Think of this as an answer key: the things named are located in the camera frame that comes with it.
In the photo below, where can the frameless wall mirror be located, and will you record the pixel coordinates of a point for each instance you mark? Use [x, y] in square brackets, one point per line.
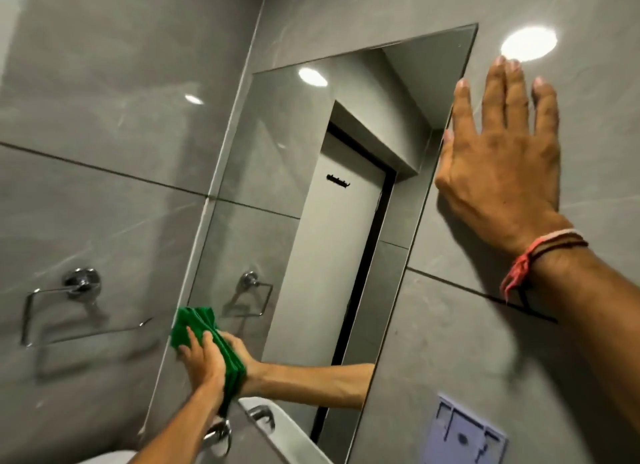
[320, 203]

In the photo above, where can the person's left forearm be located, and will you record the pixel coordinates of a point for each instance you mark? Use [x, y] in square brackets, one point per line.
[175, 431]

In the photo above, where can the person's right middle finger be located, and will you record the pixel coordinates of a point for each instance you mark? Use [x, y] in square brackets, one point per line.
[495, 96]

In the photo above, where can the grey flush plate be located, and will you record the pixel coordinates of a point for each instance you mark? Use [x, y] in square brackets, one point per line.
[462, 433]

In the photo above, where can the person's right little finger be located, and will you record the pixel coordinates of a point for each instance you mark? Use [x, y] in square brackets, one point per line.
[546, 108]

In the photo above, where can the green cleaning cloth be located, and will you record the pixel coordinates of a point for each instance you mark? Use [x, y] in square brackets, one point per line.
[192, 318]

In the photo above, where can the person's left fingers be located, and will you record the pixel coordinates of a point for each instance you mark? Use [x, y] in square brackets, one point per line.
[192, 346]

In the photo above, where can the person's right forearm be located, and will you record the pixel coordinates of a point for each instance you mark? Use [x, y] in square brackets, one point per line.
[595, 318]

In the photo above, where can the white sink basin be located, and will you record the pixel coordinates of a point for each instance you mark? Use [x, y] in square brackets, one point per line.
[107, 457]

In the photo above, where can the person's right hand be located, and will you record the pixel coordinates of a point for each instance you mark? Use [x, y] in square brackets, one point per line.
[505, 178]

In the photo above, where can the person's right thumb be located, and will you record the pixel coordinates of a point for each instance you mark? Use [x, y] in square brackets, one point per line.
[444, 161]

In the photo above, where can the chrome faucet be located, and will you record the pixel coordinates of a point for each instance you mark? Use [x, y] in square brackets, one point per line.
[220, 436]

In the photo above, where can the person's left hand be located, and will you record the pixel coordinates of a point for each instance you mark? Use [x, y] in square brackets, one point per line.
[205, 366]

